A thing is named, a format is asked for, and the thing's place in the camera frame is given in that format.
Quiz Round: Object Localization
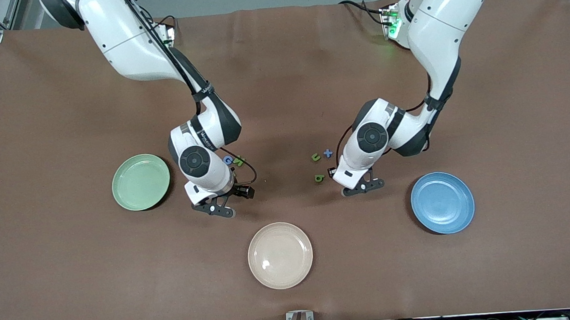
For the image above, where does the beige plate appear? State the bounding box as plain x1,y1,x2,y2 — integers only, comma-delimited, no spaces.
245,220,316,292

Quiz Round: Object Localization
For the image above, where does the brown table mat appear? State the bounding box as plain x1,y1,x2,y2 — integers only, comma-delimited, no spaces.
0,0,570,320

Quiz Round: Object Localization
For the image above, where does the green plate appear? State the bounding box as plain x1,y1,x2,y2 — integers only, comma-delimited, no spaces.
109,152,174,213

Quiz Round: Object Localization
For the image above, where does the blue plate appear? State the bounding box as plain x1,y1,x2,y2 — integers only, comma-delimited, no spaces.
408,169,477,237

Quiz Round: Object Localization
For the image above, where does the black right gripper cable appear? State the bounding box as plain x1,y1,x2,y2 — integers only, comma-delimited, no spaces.
123,0,259,195

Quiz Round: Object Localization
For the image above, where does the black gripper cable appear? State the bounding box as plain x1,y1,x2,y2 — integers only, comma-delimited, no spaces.
123,0,259,195
328,70,439,172

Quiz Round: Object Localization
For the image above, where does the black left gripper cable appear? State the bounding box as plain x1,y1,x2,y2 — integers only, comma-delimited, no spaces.
328,70,439,172

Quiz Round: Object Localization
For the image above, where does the black left arm base cable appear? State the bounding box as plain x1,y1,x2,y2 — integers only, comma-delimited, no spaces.
338,0,389,29

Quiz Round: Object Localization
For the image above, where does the black arm base cable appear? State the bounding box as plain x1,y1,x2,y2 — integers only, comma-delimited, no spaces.
150,15,180,49
338,0,389,29

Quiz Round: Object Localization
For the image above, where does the black right arm base cable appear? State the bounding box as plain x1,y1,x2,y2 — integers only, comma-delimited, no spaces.
150,15,180,49

